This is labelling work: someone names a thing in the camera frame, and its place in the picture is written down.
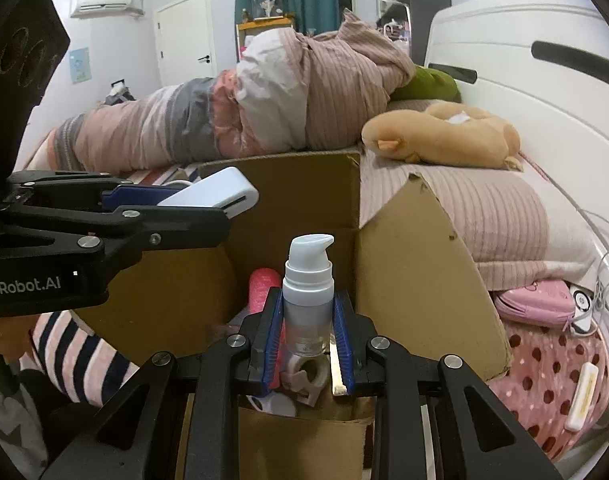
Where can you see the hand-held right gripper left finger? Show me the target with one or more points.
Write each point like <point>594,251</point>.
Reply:
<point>272,340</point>

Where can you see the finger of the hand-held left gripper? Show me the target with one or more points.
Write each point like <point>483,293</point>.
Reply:
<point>139,194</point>
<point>174,227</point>

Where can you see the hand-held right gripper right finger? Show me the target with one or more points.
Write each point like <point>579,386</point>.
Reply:
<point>342,345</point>

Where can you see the white tape roll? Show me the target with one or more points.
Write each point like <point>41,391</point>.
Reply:
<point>294,377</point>

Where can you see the pale blue square device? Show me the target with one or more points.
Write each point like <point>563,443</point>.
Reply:
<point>209,190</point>

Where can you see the white pump bottle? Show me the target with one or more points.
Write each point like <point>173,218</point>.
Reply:
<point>307,300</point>

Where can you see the pink tube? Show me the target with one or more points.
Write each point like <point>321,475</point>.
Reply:
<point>264,285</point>

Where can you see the cardboard box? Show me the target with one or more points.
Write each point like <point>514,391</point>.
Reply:
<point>409,270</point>

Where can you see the white air conditioner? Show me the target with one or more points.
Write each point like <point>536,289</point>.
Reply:
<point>104,2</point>

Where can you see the striped fleece blanket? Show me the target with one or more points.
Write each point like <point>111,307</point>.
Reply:
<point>79,355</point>

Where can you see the white door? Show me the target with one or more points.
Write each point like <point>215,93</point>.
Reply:
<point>184,40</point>

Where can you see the pink grey striped duvet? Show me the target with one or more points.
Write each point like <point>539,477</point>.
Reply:
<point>284,95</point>

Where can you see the pink pouch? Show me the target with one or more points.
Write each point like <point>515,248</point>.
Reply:
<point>534,302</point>

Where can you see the pink striped pillow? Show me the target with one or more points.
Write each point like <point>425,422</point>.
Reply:
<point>494,220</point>

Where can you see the pink polka-dot bed sheet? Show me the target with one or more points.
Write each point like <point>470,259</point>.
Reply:
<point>539,385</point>

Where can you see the yellow shelf unit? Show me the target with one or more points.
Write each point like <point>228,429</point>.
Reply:
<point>264,25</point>

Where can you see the glass display case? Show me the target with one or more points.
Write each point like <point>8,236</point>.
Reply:
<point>267,2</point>

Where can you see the tan plush toy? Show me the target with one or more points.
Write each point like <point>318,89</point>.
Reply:
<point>444,135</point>

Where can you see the white charger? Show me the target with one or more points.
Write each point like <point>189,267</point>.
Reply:
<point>583,307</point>

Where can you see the white and yellow stick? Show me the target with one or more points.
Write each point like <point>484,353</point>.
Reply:
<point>581,395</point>

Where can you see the grey patterned clothing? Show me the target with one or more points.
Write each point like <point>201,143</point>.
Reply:
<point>4,430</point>

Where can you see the green plush toy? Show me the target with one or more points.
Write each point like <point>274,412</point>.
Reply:
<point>429,85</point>

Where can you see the white headboard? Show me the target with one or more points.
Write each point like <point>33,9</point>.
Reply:
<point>534,110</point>

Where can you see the blue wall poster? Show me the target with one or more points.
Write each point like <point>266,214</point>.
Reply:
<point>80,65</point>

